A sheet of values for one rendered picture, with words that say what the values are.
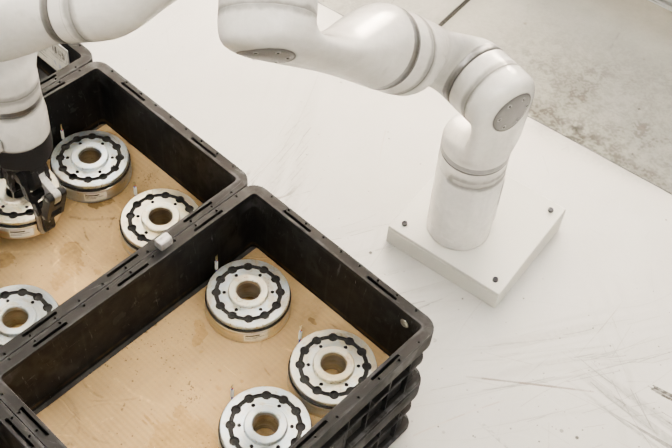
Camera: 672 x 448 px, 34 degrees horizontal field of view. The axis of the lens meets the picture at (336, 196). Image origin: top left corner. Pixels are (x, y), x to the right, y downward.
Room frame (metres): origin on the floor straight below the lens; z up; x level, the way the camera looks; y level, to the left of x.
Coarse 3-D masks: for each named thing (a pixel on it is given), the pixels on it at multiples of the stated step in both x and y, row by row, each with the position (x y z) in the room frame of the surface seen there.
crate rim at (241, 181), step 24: (72, 72) 1.04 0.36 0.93; (48, 96) 0.99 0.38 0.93; (144, 96) 1.01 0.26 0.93; (168, 120) 0.97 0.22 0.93; (192, 144) 0.93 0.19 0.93; (192, 216) 0.82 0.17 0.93; (120, 264) 0.74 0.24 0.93; (96, 288) 0.70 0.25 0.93; (24, 336) 0.63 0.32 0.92; (0, 360) 0.60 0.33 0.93
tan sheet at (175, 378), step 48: (144, 336) 0.71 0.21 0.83; (192, 336) 0.71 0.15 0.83; (288, 336) 0.73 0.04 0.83; (96, 384) 0.64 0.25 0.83; (144, 384) 0.64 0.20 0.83; (192, 384) 0.65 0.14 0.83; (240, 384) 0.66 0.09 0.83; (96, 432) 0.58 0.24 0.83; (144, 432) 0.58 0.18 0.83; (192, 432) 0.59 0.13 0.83
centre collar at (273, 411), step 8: (256, 408) 0.61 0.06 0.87; (264, 408) 0.61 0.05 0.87; (272, 408) 0.61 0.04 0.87; (248, 416) 0.60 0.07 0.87; (256, 416) 0.60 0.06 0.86; (272, 416) 0.60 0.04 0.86; (280, 416) 0.60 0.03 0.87; (248, 424) 0.59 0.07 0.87; (280, 424) 0.59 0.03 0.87; (248, 432) 0.58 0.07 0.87; (280, 432) 0.58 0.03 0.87; (256, 440) 0.57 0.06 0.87; (264, 440) 0.57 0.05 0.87; (272, 440) 0.57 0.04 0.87; (280, 440) 0.57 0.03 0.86
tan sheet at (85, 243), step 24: (144, 168) 0.97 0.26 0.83; (72, 216) 0.88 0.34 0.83; (96, 216) 0.88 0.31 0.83; (120, 216) 0.88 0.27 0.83; (0, 240) 0.82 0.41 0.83; (24, 240) 0.83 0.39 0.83; (48, 240) 0.83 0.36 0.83; (72, 240) 0.84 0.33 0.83; (96, 240) 0.84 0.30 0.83; (120, 240) 0.85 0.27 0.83; (0, 264) 0.79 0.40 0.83; (24, 264) 0.79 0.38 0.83; (48, 264) 0.80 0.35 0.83; (72, 264) 0.80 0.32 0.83; (96, 264) 0.80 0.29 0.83; (48, 288) 0.76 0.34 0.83; (72, 288) 0.76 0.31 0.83
